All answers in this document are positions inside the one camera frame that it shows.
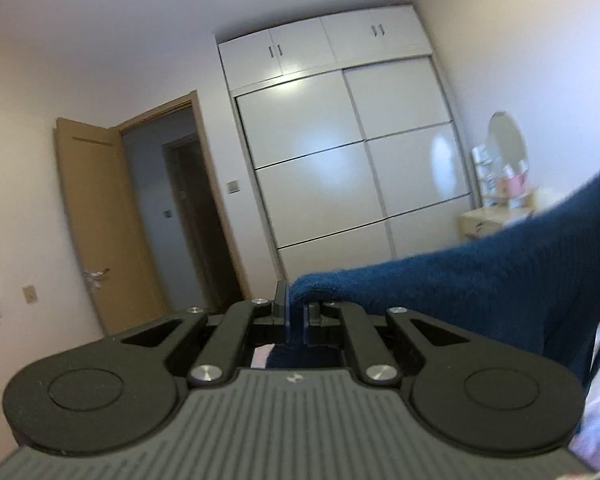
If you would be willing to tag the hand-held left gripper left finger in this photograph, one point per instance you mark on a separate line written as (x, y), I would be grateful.
(283, 310)

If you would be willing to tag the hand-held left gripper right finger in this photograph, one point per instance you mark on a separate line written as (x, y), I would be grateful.
(310, 322)

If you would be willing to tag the dark blue knit sweater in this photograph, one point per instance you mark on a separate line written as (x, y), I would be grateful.
(480, 285)

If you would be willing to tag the dark hallway door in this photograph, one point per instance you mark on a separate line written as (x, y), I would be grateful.
(200, 220)

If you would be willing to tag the white wardrobe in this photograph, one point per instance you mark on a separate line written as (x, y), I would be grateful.
(305, 160)

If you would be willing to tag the cream dressing table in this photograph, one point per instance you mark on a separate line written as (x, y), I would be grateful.
(485, 220)

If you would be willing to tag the wooden door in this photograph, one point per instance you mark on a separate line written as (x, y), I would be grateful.
(105, 210)

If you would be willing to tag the small cosmetics shelf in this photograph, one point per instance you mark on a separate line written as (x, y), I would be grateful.
(482, 170)

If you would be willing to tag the pink box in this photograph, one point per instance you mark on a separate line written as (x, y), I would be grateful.
(512, 182)

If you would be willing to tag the oval vanity mirror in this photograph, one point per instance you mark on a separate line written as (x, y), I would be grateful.
(505, 142)

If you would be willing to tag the wall light switch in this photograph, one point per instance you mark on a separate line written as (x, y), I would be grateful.
(233, 186)

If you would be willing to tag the wooden door frame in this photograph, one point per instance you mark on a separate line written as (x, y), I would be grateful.
(160, 111)

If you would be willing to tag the beige wall socket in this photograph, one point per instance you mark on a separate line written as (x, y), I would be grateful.
(28, 293)

